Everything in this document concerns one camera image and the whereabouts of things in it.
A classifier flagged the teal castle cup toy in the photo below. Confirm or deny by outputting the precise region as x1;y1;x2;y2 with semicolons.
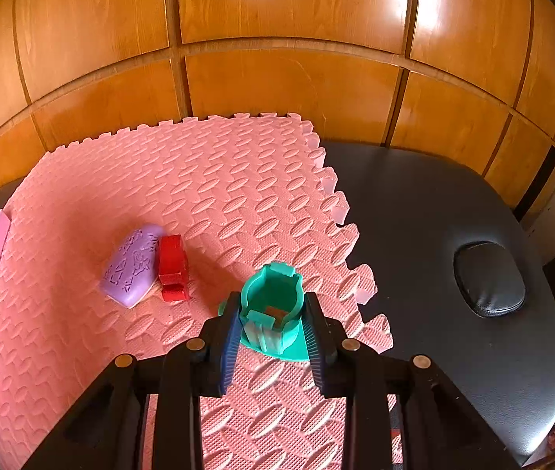
234;261;308;362

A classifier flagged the red angular block toy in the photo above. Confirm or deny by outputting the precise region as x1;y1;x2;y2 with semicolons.
157;235;189;304

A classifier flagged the purple oval soap toy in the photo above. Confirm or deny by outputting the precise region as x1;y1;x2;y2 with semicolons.
99;224;165;309

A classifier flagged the black leather massage table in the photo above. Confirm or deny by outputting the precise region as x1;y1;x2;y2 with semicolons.
0;140;555;466

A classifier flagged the pink foam puzzle mat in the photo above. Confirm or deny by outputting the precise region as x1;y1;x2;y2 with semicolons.
0;114;393;469

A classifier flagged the black face hole cushion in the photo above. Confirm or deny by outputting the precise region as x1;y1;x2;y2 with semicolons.
454;241;527;318

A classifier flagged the wooden wardrobe wall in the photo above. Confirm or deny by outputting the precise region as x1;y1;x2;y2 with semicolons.
0;0;555;222

